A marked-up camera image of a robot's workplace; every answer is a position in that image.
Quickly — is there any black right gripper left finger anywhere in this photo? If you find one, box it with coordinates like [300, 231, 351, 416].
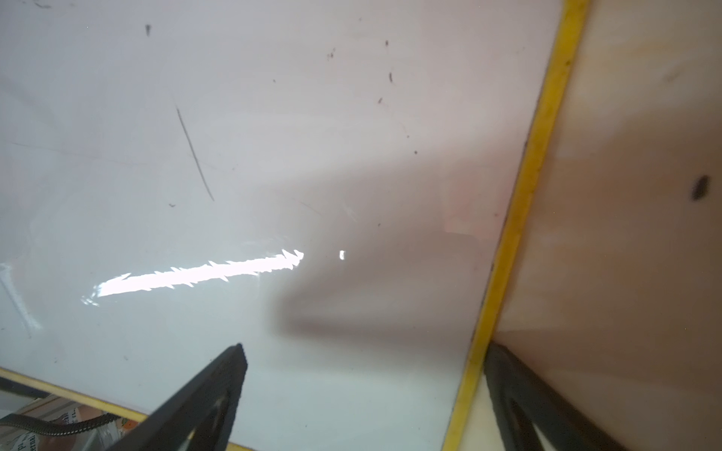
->
[111, 344, 248, 450]

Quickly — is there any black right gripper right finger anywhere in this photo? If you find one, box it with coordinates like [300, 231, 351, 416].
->
[484, 342, 624, 450]

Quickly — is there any yellow-framed whiteboard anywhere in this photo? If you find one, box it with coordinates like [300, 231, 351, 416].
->
[1, 1, 589, 450]

